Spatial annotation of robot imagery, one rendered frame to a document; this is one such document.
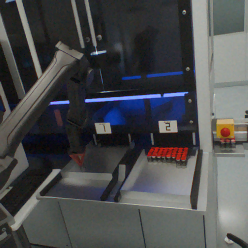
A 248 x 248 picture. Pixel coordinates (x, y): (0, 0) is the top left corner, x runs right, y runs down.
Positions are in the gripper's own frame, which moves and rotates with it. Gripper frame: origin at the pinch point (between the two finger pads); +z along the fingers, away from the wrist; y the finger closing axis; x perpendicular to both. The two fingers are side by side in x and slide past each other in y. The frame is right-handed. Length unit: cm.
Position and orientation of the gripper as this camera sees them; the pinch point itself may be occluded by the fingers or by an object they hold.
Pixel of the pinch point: (80, 162)
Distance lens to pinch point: 124.2
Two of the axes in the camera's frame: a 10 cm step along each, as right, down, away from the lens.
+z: 1.5, 9.3, 3.5
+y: 0.4, -3.6, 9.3
